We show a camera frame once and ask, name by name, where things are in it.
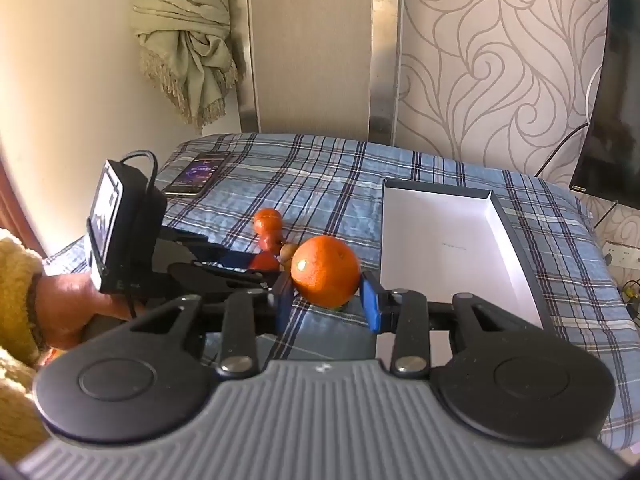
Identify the black television cable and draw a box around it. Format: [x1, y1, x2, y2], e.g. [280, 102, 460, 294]
[535, 121, 591, 178]

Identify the beige tasselled curtain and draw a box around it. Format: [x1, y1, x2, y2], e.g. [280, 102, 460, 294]
[129, 0, 240, 133]

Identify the beige silver-framed panel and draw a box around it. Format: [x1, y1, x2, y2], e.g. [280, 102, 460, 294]
[227, 0, 403, 144]

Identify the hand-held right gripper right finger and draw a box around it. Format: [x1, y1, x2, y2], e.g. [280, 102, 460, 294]
[360, 270, 546, 381]

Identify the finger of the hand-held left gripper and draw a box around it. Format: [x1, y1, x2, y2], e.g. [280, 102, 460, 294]
[159, 226, 262, 264]
[167, 259, 283, 295]

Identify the person's left hand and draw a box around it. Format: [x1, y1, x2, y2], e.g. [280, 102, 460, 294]
[32, 271, 146, 351]

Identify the white wall socket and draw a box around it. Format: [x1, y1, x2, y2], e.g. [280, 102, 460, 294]
[602, 240, 640, 269]

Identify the medium orange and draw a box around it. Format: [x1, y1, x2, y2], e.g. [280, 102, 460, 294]
[252, 208, 284, 237]

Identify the thin black cable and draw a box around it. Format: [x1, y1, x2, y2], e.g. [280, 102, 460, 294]
[597, 200, 621, 227]

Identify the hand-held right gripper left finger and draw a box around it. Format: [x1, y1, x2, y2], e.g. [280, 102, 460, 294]
[116, 272, 297, 379]

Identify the white shallow box tray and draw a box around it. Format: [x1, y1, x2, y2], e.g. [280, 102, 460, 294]
[374, 178, 560, 361]

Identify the large orange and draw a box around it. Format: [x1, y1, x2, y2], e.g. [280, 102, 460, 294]
[291, 235, 362, 309]

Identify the white television cable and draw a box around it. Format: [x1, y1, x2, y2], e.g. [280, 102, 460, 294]
[582, 65, 608, 126]

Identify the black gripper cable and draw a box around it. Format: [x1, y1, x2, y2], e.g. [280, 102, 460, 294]
[119, 149, 160, 320]

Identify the black flat television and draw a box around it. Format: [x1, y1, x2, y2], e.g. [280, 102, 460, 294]
[570, 0, 640, 211]

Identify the blue plaid blanket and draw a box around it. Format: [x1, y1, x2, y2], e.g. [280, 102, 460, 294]
[42, 132, 640, 453]

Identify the black smartphone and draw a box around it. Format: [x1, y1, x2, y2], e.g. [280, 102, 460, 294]
[164, 151, 233, 197]

